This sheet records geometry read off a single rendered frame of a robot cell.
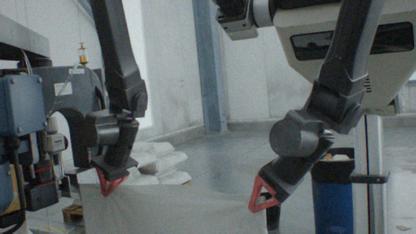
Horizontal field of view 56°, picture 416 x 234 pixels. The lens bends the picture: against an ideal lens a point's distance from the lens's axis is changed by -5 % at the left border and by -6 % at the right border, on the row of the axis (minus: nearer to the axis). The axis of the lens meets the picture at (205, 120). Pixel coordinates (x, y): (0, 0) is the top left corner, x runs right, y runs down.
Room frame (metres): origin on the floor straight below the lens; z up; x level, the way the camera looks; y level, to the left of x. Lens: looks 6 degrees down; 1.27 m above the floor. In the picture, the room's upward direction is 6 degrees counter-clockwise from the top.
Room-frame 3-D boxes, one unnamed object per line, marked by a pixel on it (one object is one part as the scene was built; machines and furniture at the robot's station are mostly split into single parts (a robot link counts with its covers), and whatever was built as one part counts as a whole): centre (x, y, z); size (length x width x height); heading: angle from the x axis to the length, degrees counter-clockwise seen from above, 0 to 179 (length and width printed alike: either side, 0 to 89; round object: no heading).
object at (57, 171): (0.90, 0.35, 1.11); 0.03 x 0.03 x 0.06
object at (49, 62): (1.02, 0.42, 1.35); 0.09 x 0.09 x 0.03
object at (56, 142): (0.91, 0.35, 1.14); 0.05 x 0.04 x 0.16; 150
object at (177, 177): (4.39, 0.54, 0.20); 0.67 x 0.43 x 0.15; 150
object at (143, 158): (3.86, 0.83, 0.56); 0.66 x 0.42 x 0.15; 150
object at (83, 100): (1.09, 0.46, 1.21); 0.30 x 0.25 x 0.30; 60
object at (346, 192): (2.88, -0.94, 0.32); 0.51 x 0.48 x 0.65; 150
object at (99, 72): (1.16, 0.29, 1.29); 0.08 x 0.05 x 0.09; 60
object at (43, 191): (0.92, 0.42, 1.04); 0.08 x 0.06 x 0.05; 150
